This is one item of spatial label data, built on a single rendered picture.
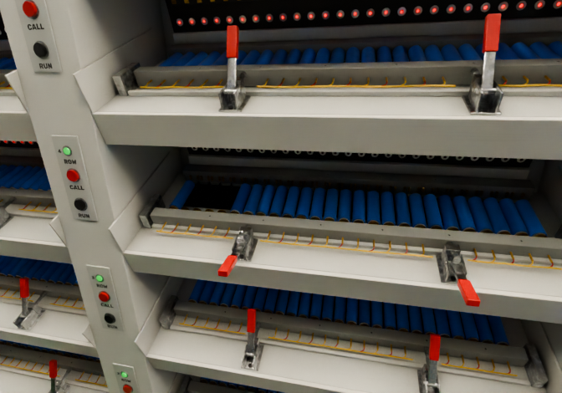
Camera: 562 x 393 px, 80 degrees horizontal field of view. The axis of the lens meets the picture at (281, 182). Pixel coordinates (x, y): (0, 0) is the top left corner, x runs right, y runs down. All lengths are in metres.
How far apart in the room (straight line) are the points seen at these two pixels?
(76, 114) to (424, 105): 0.41
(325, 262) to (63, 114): 0.39
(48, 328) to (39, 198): 0.24
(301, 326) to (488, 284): 0.29
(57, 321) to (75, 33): 0.52
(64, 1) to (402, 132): 0.40
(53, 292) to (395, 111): 0.70
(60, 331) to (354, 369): 0.52
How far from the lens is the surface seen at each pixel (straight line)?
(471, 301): 0.40
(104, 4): 0.54
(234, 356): 0.62
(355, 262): 0.46
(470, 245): 0.49
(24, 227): 0.70
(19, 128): 0.58
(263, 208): 0.51
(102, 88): 0.50
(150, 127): 0.45
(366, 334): 0.60
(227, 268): 0.41
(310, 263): 0.46
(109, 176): 0.51
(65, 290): 0.80
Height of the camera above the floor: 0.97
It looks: 21 degrees down
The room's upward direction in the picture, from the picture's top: 1 degrees counter-clockwise
